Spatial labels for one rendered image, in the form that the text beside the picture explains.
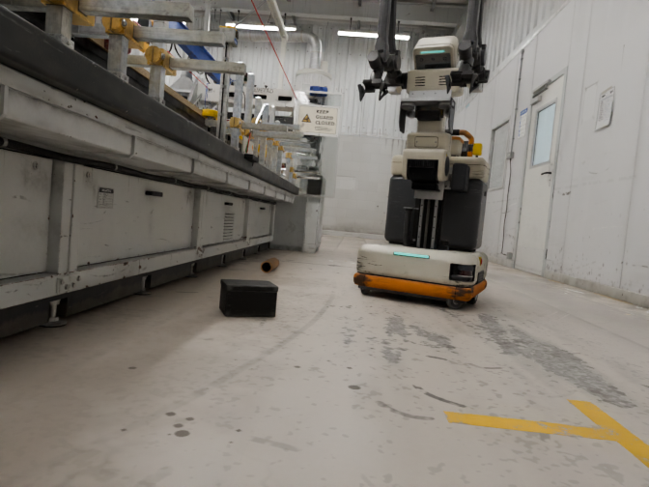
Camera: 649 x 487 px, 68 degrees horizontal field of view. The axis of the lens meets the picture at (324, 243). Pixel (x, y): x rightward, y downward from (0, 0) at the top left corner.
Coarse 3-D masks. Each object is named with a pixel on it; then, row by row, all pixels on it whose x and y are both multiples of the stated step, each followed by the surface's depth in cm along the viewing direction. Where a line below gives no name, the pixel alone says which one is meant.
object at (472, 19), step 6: (474, 0) 218; (480, 0) 220; (468, 6) 219; (474, 6) 218; (468, 12) 219; (474, 12) 218; (468, 18) 219; (474, 18) 218; (468, 24) 219; (474, 24) 218; (468, 30) 219; (474, 30) 218; (468, 36) 219; (474, 36) 218; (474, 42) 217; (474, 48) 217
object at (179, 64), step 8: (128, 56) 152; (136, 56) 152; (128, 64) 153; (136, 64) 152; (144, 64) 152; (176, 64) 152; (184, 64) 151; (192, 64) 151; (200, 64) 151; (208, 64) 151; (216, 64) 151; (224, 64) 151; (232, 64) 151; (240, 64) 150; (216, 72) 154; (224, 72) 153; (232, 72) 152; (240, 72) 151
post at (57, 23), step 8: (48, 8) 98; (56, 8) 98; (64, 8) 98; (48, 16) 98; (56, 16) 98; (64, 16) 99; (48, 24) 98; (56, 24) 98; (64, 24) 99; (48, 32) 98; (56, 32) 98; (64, 32) 99
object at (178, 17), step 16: (0, 0) 103; (16, 0) 103; (32, 0) 103; (80, 0) 102; (96, 0) 102; (112, 0) 102; (128, 0) 101; (144, 0) 101; (112, 16) 104; (128, 16) 103; (144, 16) 103; (160, 16) 102; (176, 16) 101; (192, 16) 103
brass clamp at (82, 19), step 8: (48, 0) 96; (56, 0) 97; (64, 0) 97; (72, 0) 100; (72, 8) 100; (72, 16) 104; (80, 16) 103; (88, 16) 106; (72, 24) 109; (80, 24) 108; (88, 24) 108
